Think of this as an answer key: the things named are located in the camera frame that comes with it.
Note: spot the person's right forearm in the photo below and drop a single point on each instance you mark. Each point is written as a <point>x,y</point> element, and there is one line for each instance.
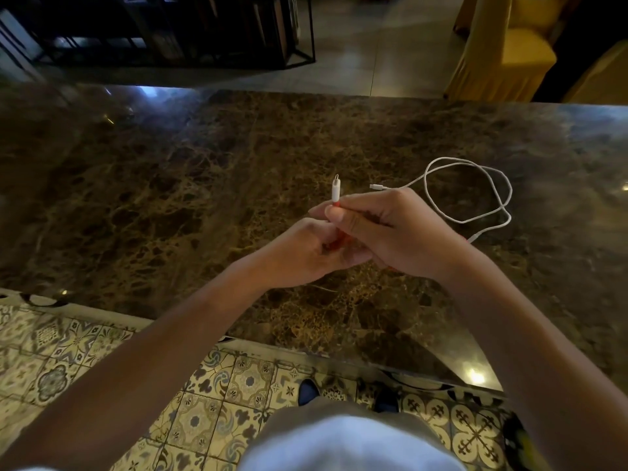
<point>539,358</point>

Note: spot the yellow covered chair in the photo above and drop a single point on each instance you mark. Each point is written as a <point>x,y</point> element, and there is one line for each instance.
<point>500,48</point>
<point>601,75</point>

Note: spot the person's left forearm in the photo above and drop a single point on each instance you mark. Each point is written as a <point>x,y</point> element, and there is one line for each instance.
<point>147,367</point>

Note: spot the person's right hand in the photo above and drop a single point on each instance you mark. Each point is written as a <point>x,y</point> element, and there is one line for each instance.
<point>407,235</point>

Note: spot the person's left fingers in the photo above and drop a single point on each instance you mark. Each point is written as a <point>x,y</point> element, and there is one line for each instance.
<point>351,255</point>

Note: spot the person's right thumb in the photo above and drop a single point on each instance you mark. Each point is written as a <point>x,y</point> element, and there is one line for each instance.
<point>351,220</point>

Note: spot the black metal shelf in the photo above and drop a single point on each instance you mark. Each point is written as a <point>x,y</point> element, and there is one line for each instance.
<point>162,29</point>

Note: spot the white shirt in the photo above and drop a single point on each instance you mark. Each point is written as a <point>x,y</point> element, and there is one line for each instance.
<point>348,448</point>

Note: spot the dark blue shoe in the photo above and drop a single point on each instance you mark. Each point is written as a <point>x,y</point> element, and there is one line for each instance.
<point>386,398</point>
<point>309,392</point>

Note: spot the person's left hand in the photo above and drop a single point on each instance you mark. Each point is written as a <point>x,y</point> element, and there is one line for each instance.
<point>299,255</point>

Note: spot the grey trousers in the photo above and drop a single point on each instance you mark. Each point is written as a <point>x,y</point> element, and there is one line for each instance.
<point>343,409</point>

